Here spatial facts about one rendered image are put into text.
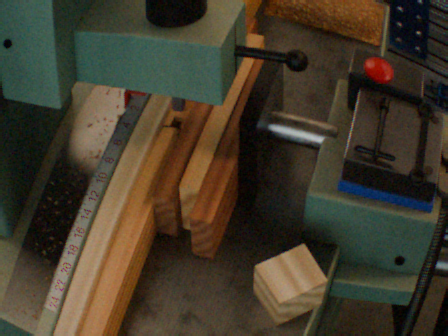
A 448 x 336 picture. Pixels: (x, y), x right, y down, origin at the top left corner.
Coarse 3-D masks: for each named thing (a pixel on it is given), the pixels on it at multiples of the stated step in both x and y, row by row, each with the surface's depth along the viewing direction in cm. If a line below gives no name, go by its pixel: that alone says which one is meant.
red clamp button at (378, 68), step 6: (366, 60) 75; (372, 60) 74; (378, 60) 74; (366, 66) 74; (372, 66) 74; (378, 66) 74; (384, 66) 74; (390, 66) 74; (366, 72) 74; (372, 72) 73; (378, 72) 73; (384, 72) 73; (390, 72) 73; (372, 78) 73; (378, 78) 73; (384, 78) 73; (390, 78) 73
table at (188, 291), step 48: (288, 48) 93; (336, 48) 93; (384, 48) 94; (288, 96) 88; (288, 144) 84; (288, 192) 81; (240, 240) 78; (288, 240) 78; (144, 288) 75; (192, 288) 75; (240, 288) 75; (336, 288) 79; (384, 288) 77
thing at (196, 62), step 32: (96, 0) 74; (128, 0) 73; (224, 0) 72; (96, 32) 71; (128, 32) 70; (160, 32) 70; (192, 32) 69; (224, 32) 69; (96, 64) 74; (128, 64) 73; (160, 64) 72; (192, 64) 71; (224, 64) 70; (192, 96) 73; (224, 96) 73
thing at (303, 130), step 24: (264, 72) 77; (264, 96) 75; (240, 120) 73; (264, 120) 76; (288, 120) 78; (312, 120) 78; (240, 144) 75; (264, 144) 78; (312, 144) 78; (240, 168) 78; (264, 168) 81; (240, 192) 80
